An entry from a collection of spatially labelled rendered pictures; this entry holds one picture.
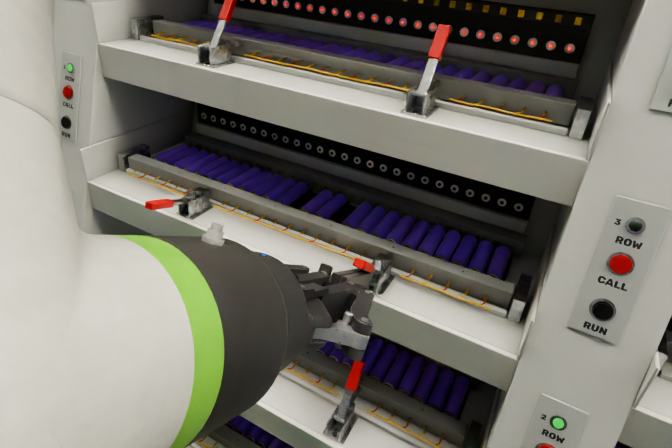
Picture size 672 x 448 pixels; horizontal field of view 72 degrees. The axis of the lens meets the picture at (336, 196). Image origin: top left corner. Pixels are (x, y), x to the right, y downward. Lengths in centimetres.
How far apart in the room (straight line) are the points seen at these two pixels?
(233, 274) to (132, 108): 59
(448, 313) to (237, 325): 34
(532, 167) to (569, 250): 8
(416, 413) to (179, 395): 48
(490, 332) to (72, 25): 66
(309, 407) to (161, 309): 49
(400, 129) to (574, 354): 26
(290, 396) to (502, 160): 40
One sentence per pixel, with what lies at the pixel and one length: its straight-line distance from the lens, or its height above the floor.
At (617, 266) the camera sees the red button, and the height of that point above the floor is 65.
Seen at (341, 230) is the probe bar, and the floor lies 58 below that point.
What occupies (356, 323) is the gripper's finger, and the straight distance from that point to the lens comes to 30.
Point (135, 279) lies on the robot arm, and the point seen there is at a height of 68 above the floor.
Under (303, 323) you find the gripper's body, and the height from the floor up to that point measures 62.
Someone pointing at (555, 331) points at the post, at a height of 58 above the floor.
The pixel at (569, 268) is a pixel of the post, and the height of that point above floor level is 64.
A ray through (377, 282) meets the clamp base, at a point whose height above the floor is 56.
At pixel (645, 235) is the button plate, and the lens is 45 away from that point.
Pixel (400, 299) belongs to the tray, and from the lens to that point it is 51.
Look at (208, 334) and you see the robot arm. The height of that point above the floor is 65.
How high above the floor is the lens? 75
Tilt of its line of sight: 14 degrees down
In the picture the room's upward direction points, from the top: 12 degrees clockwise
